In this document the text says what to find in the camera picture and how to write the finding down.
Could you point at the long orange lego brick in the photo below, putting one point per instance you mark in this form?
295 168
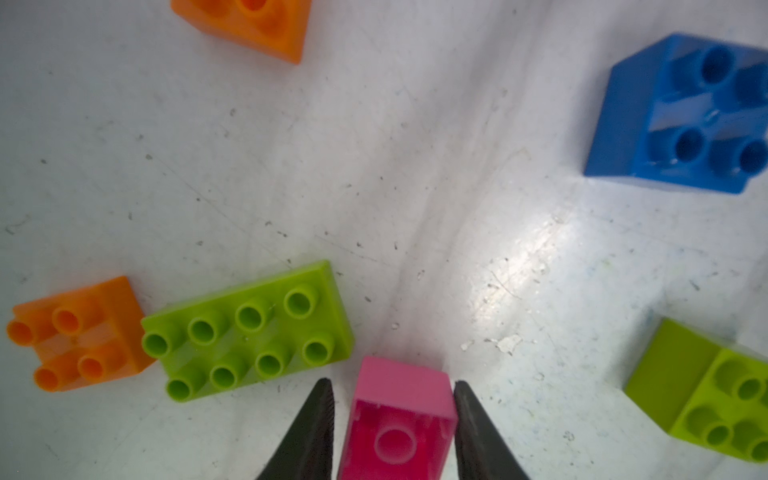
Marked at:
274 27

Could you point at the magenta lego brick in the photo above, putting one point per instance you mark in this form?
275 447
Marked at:
402 422

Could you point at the blue lego brick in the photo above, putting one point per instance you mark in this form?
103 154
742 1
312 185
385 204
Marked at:
687 112

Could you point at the small lime green lego brick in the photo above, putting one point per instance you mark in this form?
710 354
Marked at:
704 390

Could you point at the long lime green lego brick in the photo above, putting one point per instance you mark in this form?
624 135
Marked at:
252 333

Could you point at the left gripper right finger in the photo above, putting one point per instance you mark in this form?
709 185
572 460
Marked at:
481 451

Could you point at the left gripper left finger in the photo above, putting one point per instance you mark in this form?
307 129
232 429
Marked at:
306 451

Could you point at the small orange lego brick upper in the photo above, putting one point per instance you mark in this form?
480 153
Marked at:
83 337

